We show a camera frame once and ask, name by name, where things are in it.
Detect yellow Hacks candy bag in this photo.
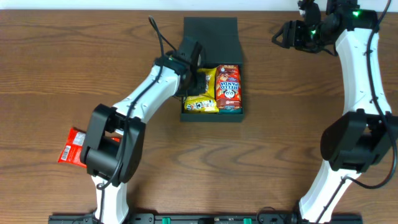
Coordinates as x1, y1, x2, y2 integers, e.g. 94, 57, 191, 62
183, 68, 219, 114

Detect red Hello Panda box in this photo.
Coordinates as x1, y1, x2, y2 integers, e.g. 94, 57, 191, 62
215, 65, 242, 109

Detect black gift box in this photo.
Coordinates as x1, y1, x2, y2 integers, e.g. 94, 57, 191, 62
180, 17, 245, 123

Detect teal Chunkies cookie box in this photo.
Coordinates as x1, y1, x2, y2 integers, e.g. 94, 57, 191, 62
219, 106, 242, 114

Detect red candy bag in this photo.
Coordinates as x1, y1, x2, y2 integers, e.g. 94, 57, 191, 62
58, 128, 121, 168

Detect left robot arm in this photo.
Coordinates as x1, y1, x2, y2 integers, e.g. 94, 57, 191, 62
80, 37, 206, 223

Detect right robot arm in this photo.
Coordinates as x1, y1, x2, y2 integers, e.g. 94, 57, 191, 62
272, 0, 397, 223

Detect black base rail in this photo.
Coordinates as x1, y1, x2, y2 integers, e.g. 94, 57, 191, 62
48, 212, 363, 224

